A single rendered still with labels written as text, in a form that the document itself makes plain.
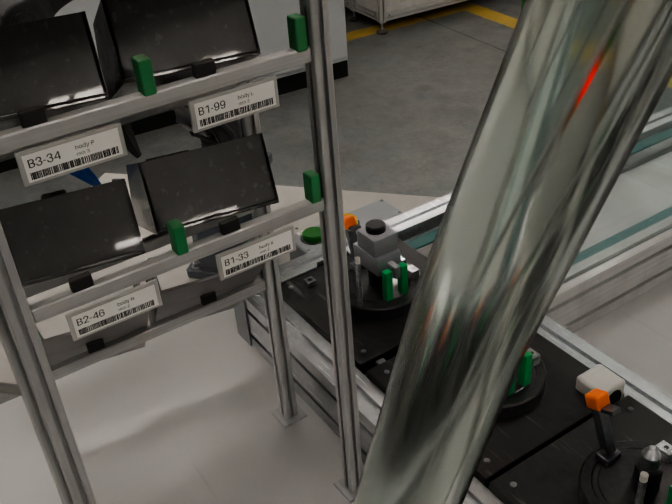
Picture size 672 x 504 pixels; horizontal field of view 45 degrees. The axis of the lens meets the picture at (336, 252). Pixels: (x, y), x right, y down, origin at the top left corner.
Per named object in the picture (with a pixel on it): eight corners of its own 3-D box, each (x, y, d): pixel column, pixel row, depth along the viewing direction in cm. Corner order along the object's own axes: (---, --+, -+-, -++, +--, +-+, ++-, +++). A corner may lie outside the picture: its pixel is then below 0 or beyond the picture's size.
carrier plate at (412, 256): (275, 296, 132) (273, 285, 131) (394, 244, 143) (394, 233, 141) (360, 375, 115) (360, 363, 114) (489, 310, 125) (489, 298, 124)
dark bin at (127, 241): (16, 262, 102) (-2, 205, 100) (120, 234, 105) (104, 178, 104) (6, 291, 75) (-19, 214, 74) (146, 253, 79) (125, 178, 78)
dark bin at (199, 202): (129, 222, 108) (114, 167, 107) (224, 197, 112) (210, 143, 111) (157, 235, 82) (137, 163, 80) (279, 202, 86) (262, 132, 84)
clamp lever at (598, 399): (596, 453, 94) (583, 394, 93) (608, 445, 95) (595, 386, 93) (620, 462, 91) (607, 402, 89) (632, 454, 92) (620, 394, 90)
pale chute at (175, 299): (152, 333, 120) (143, 304, 121) (237, 306, 124) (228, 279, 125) (158, 294, 94) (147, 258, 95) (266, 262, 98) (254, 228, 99)
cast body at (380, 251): (353, 259, 126) (350, 220, 122) (376, 249, 128) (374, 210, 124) (386, 284, 120) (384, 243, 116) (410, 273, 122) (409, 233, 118)
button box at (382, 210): (290, 264, 149) (286, 235, 145) (383, 225, 158) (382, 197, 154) (310, 281, 144) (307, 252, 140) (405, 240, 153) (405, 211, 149)
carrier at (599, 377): (367, 381, 114) (362, 309, 107) (496, 314, 124) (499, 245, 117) (485, 491, 97) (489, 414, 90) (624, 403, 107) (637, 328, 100)
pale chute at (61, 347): (52, 375, 114) (43, 345, 115) (145, 346, 118) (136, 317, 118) (28, 347, 87) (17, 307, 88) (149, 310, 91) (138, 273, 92)
